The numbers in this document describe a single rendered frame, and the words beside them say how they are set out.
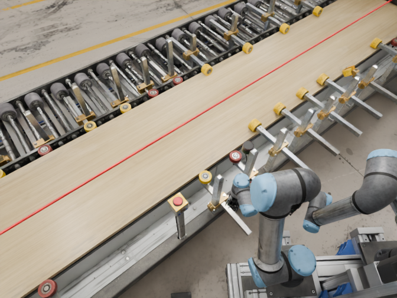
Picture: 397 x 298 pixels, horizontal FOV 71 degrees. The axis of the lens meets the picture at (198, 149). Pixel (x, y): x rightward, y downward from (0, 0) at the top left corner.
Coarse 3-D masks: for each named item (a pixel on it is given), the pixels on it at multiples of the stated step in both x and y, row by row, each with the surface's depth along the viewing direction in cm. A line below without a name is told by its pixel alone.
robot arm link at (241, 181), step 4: (236, 176) 129; (240, 176) 129; (244, 176) 129; (236, 180) 128; (240, 180) 128; (244, 180) 128; (248, 180) 129; (232, 184) 134; (236, 184) 128; (240, 184) 127; (244, 184) 127; (248, 184) 128; (232, 188) 135; (236, 188) 130; (240, 188) 128; (244, 188) 128; (248, 188) 129; (236, 192) 129
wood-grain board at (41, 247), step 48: (288, 48) 242; (336, 48) 243; (192, 96) 208; (240, 96) 209; (288, 96) 210; (96, 144) 182; (144, 144) 183; (192, 144) 183; (240, 144) 184; (0, 192) 162; (48, 192) 163; (96, 192) 163; (144, 192) 164; (0, 240) 147; (48, 240) 147; (96, 240) 148; (0, 288) 134
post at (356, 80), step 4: (356, 76) 188; (352, 80) 190; (356, 80) 188; (352, 84) 191; (356, 84) 190; (348, 88) 196; (352, 88) 193; (348, 92) 197; (348, 96) 199; (340, 104) 207; (336, 108) 212; (340, 108) 210; (336, 112) 214
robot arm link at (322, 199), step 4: (320, 192) 137; (324, 192) 138; (316, 196) 136; (320, 196) 136; (324, 196) 136; (328, 196) 136; (312, 200) 136; (316, 200) 135; (320, 200) 135; (324, 200) 135; (328, 200) 135; (308, 204) 138; (312, 204) 135; (316, 204) 134; (320, 204) 134; (324, 204) 135; (328, 204) 135
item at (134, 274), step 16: (384, 80) 248; (368, 96) 240; (320, 128) 218; (304, 144) 210; (288, 160) 205; (192, 224) 174; (208, 224) 178; (176, 240) 168; (144, 256) 163; (160, 256) 163; (128, 272) 158; (144, 272) 158; (112, 288) 153; (128, 288) 158
